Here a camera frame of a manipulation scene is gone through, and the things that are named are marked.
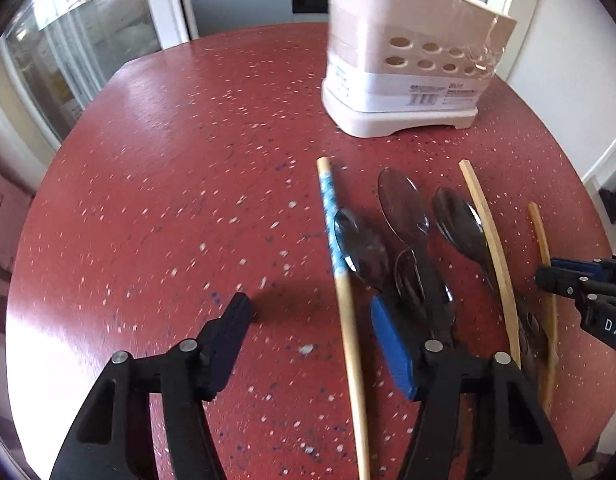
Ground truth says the glass sliding door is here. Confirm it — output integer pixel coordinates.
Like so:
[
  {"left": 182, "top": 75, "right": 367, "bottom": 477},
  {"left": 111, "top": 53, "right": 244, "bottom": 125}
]
[{"left": 2, "top": 0, "right": 163, "bottom": 137}]

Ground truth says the blue patterned wooden chopstick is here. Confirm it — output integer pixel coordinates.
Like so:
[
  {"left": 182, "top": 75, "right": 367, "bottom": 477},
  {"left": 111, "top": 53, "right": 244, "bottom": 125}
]
[{"left": 316, "top": 156, "right": 371, "bottom": 480}]

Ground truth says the beige plastic utensil holder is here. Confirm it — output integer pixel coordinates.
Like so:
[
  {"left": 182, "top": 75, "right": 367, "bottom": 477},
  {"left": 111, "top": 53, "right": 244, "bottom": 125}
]
[{"left": 322, "top": 0, "right": 517, "bottom": 138}]

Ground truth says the metal spoon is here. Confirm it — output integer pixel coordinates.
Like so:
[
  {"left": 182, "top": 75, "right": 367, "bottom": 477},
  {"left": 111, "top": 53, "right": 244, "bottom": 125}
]
[
  {"left": 394, "top": 249, "right": 456, "bottom": 331},
  {"left": 378, "top": 167, "right": 456, "bottom": 341},
  {"left": 432, "top": 186, "right": 543, "bottom": 361},
  {"left": 333, "top": 208, "right": 423, "bottom": 321}
]

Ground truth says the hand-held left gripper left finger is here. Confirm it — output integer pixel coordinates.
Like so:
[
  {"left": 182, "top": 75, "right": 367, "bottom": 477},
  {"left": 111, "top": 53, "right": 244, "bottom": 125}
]
[{"left": 48, "top": 292, "right": 256, "bottom": 480}]

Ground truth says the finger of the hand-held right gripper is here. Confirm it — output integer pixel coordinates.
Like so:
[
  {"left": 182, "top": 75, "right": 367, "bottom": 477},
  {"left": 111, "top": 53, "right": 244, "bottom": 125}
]
[
  {"left": 535, "top": 266, "right": 607, "bottom": 302},
  {"left": 550, "top": 256, "right": 616, "bottom": 283}
]

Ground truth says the plain wooden chopstick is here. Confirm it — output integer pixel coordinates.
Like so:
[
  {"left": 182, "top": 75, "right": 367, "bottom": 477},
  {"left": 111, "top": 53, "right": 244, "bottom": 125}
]
[{"left": 459, "top": 160, "right": 522, "bottom": 368}]

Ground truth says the dark wooden chopstick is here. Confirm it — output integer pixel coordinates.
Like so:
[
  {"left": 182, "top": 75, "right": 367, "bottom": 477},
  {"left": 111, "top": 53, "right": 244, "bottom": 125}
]
[{"left": 528, "top": 202, "right": 559, "bottom": 418}]

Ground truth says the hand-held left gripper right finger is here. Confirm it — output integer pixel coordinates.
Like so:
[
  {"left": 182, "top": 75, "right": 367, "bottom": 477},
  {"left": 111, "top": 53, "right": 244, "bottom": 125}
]
[{"left": 370, "top": 295, "right": 573, "bottom": 480}]

